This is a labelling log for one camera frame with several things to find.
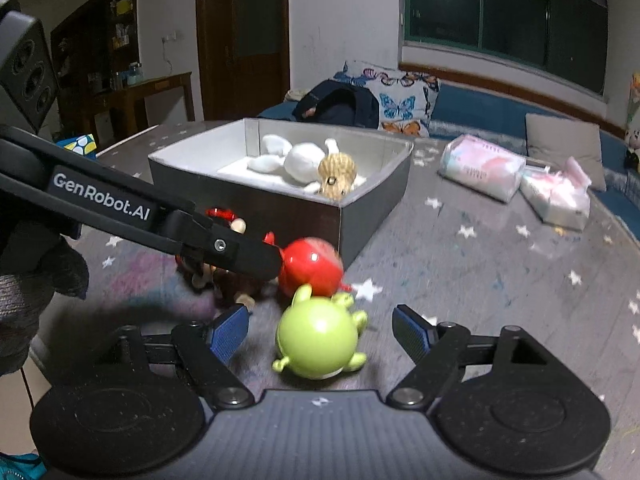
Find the white plush rabbit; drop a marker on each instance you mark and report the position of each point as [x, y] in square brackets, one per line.
[299, 161]

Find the green framed window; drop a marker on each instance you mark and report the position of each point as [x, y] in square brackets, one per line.
[567, 39]

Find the dark blue backpack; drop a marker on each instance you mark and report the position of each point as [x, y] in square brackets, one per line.
[335, 103]

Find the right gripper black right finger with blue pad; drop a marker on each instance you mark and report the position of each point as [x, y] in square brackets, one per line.
[440, 354]

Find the pink tissue pack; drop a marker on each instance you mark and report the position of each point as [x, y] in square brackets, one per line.
[559, 198]
[483, 167]

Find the brown monkey toy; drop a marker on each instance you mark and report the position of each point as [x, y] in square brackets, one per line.
[229, 288]

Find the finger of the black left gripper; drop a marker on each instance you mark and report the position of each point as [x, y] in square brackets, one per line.
[204, 240]

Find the plush toy on sofa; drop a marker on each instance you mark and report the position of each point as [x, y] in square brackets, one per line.
[632, 135]

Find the grey star blanket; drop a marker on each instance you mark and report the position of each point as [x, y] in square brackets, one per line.
[560, 400]

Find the gloved grey knit hand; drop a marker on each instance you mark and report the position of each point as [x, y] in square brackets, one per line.
[24, 296]

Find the grey cushion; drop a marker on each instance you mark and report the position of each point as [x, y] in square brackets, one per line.
[554, 139]

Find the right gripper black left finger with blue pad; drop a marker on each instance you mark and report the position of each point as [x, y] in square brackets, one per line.
[200, 353]

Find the grey white storage box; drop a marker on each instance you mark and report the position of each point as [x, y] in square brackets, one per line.
[208, 166]

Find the dark wooden door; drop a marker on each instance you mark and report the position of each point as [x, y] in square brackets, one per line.
[243, 56]

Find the wooden side table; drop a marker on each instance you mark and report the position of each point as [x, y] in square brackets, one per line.
[127, 100]

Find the green round toy figure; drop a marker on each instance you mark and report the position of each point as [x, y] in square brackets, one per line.
[317, 337]

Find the red round toy figure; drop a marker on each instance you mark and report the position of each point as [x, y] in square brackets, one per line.
[312, 261]

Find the blue sofa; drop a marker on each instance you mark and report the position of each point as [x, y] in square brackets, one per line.
[502, 120]

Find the blue yellow cardboard box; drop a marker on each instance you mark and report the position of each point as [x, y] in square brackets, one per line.
[84, 145]

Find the butterfly print pillow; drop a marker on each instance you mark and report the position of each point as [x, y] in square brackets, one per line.
[406, 100]

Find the dark bookshelf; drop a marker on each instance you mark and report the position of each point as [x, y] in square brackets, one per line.
[91, 51]

